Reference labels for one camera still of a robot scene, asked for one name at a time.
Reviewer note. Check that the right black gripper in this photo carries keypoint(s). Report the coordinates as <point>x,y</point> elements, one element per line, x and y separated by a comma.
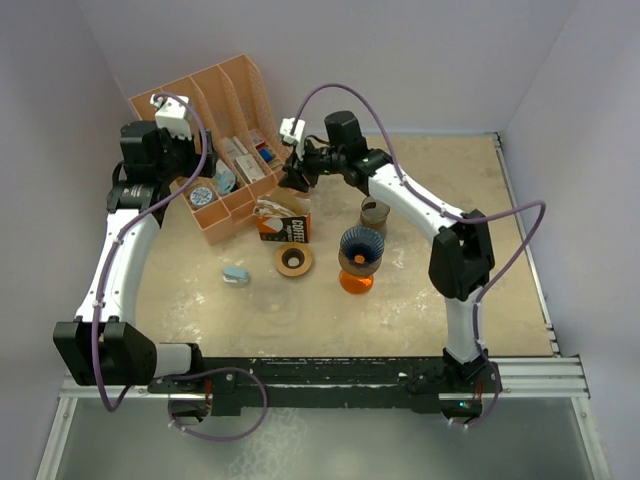
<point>295,179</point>

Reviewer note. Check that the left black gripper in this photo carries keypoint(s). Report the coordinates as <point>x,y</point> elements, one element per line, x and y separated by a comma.
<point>188,146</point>

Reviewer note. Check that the coffee filter box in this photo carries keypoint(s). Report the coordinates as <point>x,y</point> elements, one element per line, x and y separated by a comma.
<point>283,217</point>

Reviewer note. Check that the blue ribbed coffee dripper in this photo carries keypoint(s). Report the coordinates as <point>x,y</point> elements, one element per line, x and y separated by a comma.
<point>363,241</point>

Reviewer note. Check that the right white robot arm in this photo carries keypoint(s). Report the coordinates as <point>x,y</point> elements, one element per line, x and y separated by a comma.
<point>461,257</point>

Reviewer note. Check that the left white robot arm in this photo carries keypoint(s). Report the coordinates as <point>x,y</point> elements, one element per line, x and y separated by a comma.
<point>102,335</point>

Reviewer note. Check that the blue stamp block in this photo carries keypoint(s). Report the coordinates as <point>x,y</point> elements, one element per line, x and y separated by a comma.
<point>267,154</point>

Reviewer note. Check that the white red small box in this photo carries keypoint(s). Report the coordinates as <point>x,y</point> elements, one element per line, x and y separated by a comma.
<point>249,168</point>

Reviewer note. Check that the red white small carton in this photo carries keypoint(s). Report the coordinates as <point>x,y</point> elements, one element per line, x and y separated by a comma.
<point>257,138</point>

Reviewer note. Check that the white paper packet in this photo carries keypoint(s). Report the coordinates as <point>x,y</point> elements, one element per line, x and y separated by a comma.
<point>234,147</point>

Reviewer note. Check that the peach plastic file organizer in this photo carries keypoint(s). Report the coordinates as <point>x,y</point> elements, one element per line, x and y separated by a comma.
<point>231,99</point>

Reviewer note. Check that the light blue stapler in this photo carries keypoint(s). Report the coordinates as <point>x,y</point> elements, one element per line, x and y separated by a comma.
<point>235,275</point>

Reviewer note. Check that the orange glass carafe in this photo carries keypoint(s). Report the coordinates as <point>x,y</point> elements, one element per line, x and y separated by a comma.
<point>355,275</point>

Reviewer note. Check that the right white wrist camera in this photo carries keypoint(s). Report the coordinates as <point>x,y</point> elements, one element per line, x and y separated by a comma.
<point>291,131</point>

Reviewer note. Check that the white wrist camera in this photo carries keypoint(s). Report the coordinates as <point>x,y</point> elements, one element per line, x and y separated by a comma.
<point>291,131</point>
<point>172,116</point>

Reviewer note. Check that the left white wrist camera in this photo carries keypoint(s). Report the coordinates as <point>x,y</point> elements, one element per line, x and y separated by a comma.
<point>172,116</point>

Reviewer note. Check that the wooden ring stand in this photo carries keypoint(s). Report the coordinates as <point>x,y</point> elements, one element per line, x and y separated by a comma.
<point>293,260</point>

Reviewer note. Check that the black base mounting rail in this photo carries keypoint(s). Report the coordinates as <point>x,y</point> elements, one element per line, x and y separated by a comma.
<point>419,384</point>

